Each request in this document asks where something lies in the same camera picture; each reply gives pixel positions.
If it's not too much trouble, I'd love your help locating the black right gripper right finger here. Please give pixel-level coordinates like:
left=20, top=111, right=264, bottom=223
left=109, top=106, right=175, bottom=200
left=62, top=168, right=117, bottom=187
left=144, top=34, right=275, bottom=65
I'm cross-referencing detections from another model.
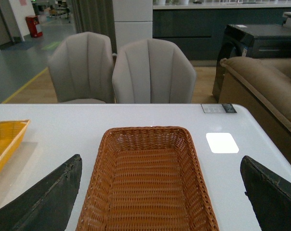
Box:
left=240, top=155, right=291, bottom=231

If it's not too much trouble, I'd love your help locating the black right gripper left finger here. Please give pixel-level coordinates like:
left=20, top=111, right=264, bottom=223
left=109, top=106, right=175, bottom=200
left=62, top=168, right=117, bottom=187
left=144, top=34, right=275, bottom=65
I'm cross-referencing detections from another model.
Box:
left=0, top=154, right=82, bottom=231

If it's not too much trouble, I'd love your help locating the yellow wicker basket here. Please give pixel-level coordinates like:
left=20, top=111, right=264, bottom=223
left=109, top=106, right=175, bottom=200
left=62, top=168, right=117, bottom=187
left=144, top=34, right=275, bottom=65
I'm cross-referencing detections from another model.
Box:
left=0, top=119, right=30, bottom=172

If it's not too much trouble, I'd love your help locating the brown wicker basket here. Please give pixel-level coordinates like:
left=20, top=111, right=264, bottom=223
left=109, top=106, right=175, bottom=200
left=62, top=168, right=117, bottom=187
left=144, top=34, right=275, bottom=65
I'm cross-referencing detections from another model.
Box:
left=76, top=126, right=219, bottom=231

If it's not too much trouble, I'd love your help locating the table label sticker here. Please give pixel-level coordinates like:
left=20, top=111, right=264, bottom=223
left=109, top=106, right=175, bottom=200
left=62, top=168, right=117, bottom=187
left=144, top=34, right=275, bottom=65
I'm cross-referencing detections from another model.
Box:
left=201, top=103, right=237, bottom=113

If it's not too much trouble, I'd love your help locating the tan sofa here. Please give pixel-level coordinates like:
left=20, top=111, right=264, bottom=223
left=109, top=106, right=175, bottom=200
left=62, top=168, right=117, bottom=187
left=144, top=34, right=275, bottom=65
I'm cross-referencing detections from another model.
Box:
left=219, top=57, right=291, bottom=163

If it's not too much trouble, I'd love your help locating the left grey upholstered chair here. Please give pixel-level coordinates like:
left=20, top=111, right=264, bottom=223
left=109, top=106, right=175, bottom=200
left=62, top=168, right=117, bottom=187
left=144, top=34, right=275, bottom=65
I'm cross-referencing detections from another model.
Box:
left=48, top=32, right=115, bottom=104

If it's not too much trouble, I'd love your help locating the grey upholstered chair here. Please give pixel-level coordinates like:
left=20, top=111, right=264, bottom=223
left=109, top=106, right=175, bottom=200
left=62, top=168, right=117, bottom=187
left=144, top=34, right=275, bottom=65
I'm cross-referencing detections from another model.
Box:
left=48, top=32, right=115, bottom=104
left=112, top=38, right=197, bottom=104

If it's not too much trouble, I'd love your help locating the black appliance cabinet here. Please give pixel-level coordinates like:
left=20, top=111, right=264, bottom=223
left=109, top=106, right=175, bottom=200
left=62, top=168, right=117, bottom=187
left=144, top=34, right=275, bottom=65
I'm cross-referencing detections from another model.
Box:
left=212, top=24, right=291, bottom=101

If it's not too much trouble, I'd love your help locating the right grey upholstered chair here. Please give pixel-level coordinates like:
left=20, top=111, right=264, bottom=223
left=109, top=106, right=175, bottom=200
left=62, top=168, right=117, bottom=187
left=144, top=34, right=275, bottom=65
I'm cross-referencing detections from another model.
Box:
left=112, top=38, right=197, bottom=104

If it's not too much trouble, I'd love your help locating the red box on floor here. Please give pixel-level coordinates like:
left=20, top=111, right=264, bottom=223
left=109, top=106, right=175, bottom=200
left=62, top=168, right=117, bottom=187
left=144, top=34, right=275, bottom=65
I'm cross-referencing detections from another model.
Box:
left=26, top=15, right=43, bottom=38

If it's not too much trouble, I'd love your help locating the dark kitchen counter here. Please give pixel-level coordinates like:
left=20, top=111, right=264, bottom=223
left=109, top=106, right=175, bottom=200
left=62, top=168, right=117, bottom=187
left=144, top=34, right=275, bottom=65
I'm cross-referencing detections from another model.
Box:
left=153, top=0, right=291, bottom=64

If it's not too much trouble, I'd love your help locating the grey curtain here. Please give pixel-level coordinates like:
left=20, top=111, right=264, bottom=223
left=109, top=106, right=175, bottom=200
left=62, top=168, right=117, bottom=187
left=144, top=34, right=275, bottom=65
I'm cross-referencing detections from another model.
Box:
left=71, top=0, right=117, bottom=53

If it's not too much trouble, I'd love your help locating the white pillar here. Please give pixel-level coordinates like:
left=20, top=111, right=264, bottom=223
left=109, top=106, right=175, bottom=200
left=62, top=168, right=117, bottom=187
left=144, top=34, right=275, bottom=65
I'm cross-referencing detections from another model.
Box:
left=112, top=0, right=153, bottom=51

